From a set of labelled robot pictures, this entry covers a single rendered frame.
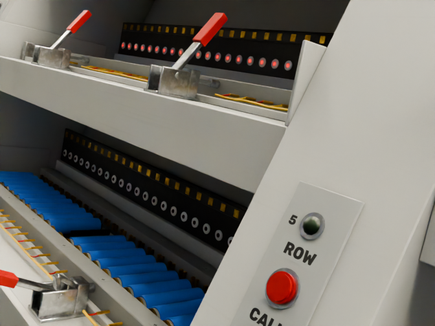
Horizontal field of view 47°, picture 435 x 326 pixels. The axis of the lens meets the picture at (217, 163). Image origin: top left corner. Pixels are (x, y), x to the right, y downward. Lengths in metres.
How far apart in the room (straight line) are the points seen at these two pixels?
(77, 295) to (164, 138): 0.15
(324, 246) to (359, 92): 0.09
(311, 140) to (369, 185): 0.05
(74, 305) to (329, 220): 0.25
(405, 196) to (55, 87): 0.42
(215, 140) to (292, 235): 0.11
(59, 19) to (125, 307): 0.56
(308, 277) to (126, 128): 0.24
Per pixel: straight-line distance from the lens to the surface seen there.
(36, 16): 0.85
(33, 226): 0.57
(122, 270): 0.49
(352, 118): 0.27
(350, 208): 0.25
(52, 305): 0.43
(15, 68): 0.70
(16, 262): 0.53
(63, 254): 0.50
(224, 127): 0.33
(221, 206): 0.51
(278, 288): 0.25
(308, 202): 0.26
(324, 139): 0.28
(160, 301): 0.44
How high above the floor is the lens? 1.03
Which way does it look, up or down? 6 degrees up
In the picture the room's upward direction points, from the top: 27 degrees clockwise
